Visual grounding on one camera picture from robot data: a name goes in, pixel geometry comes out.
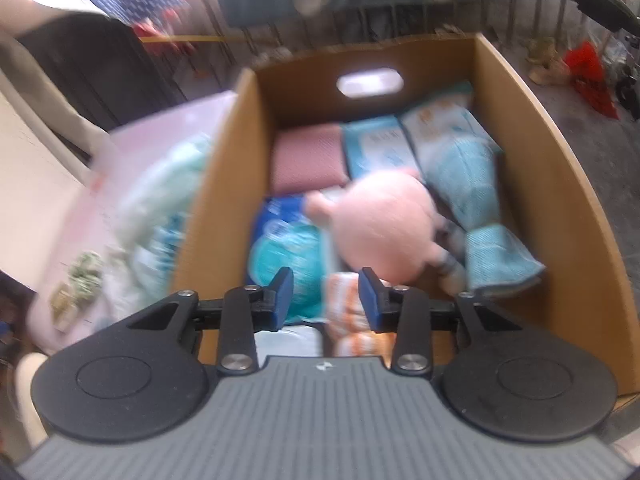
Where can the blue wet wipes pack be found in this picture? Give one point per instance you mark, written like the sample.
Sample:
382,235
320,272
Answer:
285,245

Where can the pink plush toy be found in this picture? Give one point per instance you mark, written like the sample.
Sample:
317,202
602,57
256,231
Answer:
385,225

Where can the green scrunchie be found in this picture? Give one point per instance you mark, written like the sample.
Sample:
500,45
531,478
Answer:
80,285

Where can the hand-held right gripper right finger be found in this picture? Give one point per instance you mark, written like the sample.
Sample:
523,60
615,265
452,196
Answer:
371,305

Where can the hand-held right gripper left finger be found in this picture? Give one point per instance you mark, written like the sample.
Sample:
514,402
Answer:
282,295

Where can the dark upright panel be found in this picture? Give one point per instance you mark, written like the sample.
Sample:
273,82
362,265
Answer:
100,65

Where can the orange striped white packet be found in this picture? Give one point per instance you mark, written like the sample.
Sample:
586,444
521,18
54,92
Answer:
345,310

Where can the yellow stick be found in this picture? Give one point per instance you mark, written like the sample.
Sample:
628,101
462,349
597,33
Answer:
195,38

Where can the blue star-printed cloth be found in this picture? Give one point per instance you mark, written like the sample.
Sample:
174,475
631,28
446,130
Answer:
135,5

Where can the white tissue packet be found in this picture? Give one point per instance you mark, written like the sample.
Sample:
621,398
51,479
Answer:
440,120

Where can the teal towel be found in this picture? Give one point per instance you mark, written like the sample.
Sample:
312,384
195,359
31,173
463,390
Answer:
480,210

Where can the black bicycle seat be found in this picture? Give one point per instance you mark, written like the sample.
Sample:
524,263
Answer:
605,7

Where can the small red plastic bag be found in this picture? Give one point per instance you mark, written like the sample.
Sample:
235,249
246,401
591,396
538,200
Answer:
592,82

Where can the person's cream trouser leg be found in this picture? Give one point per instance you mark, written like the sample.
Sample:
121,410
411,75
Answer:
31,400

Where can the pink sponge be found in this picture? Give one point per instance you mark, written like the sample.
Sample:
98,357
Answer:
310,162

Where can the brown cardboard box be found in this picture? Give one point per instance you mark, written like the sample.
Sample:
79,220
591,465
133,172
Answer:
565,220

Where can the white printed plastic bag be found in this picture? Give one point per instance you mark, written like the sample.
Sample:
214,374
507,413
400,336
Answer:
160,220

